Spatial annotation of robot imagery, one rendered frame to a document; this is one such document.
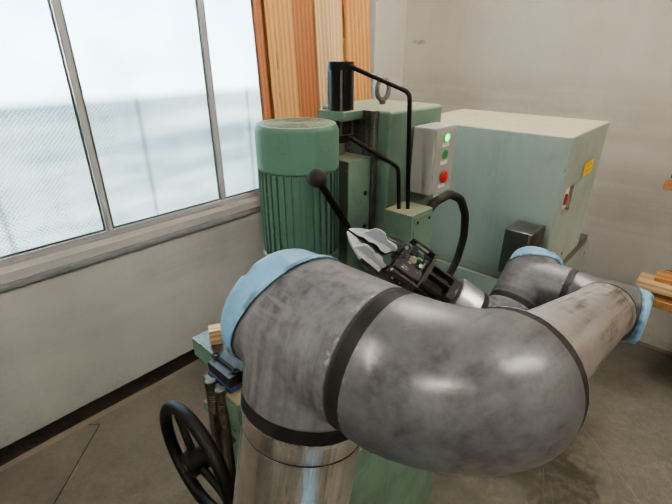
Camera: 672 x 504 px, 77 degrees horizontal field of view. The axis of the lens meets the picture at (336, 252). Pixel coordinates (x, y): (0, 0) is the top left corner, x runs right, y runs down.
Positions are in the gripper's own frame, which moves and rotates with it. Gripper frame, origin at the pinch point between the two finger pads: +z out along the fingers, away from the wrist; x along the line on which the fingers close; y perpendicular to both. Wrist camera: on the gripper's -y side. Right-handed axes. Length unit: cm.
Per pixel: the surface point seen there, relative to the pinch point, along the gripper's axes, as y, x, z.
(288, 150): -1.9, -7.3, 19.6
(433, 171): -15.0, -30.5, -6.9
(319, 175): 3.7, -4.3, 11.1
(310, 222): -11.4, -1.0, 8.8
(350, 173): -12.5, -16.2, 8.4
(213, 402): -31, 41, 4
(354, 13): -128, -159, 73
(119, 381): -166, 76, 53
